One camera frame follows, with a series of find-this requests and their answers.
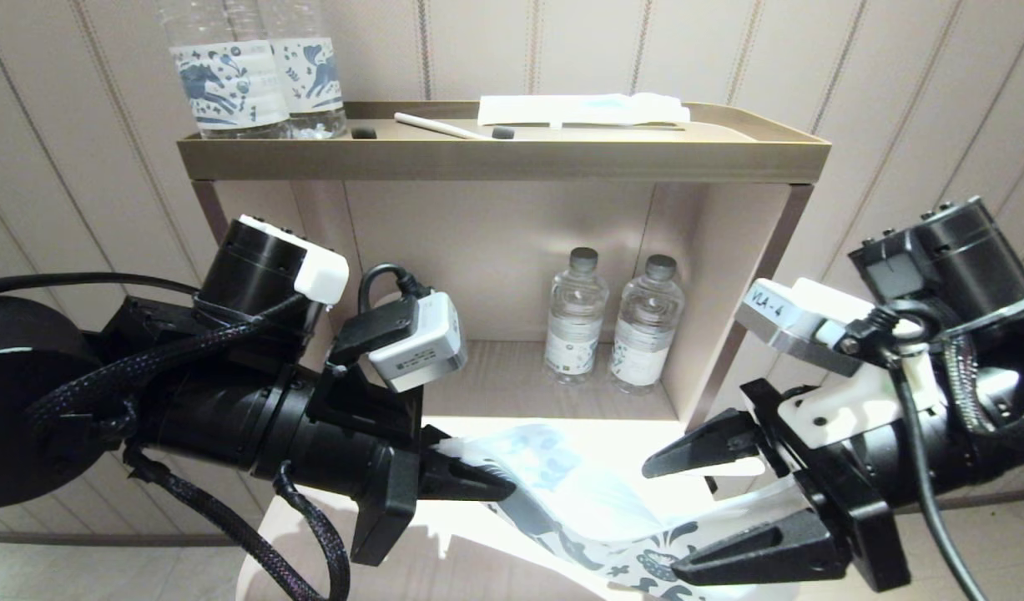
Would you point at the white stick toothbrush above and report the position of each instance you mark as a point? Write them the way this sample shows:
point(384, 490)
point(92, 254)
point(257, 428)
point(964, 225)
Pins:
point(436, 126)

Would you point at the white bag with horse print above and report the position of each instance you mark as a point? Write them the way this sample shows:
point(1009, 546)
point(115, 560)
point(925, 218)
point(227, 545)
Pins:
point(562, 501)

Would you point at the small black cap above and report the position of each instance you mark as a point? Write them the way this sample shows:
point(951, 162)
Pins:
point(502, 133)
point(365, 133)

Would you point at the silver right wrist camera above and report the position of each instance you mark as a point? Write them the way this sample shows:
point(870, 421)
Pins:
point(779, 313)

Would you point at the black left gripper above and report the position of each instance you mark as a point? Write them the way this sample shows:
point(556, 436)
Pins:
point(390, 517)

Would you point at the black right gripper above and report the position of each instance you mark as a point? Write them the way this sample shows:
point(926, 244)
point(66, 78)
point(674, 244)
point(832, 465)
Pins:
point(862, 542)

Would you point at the white plastic comb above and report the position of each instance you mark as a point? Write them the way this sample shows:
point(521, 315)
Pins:
point(745, 469)

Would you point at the small clear water bottle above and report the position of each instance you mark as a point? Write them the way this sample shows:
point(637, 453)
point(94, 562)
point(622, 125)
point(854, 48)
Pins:
point(643, 342)
point(574, 334)

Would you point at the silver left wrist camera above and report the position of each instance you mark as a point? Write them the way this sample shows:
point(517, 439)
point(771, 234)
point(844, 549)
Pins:
point(420, 351)

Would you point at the white packet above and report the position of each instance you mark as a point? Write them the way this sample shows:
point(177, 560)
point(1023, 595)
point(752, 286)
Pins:
point(578, 110)

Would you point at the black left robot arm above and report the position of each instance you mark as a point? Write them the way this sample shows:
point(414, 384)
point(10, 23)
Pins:
point(228, 434)

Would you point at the beige open shelf unit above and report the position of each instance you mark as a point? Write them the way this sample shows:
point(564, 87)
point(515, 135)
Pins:
point(495, 159)

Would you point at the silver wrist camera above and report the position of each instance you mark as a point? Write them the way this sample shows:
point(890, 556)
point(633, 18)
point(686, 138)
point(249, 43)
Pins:
point(420, 351)
point(779, 313)

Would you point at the large blue-label water bottle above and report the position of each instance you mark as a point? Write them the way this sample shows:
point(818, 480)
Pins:
point(228, 83)
point(315, 75)

